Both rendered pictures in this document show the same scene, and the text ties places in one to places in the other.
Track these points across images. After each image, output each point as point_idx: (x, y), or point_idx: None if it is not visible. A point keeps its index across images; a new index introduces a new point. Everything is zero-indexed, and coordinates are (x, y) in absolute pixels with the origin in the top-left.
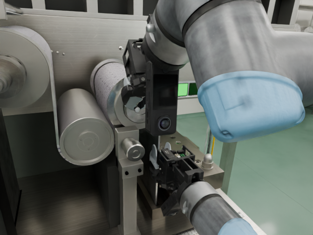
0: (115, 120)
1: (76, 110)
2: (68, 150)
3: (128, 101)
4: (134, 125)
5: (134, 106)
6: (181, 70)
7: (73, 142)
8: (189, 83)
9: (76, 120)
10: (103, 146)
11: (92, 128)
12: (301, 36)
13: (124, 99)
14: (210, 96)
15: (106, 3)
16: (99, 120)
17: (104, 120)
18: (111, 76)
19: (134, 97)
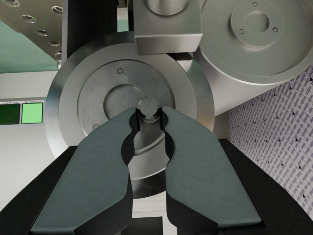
0: (191, 73)
1: (252, 97)
2: (299, 6)
3: (227, 165)
4: (141, 53)
5: (173, 128)
6: (35, 143)
7: (289, 25)
8: (18, 122)
9: (289, 79)
10: (216, 7)
11: (246, 54)
12: None
13: (279, 196)
14: None
15: (147, 219)
16: (234, 73)
17: (213, 75)
18: None
19: (233, 221)
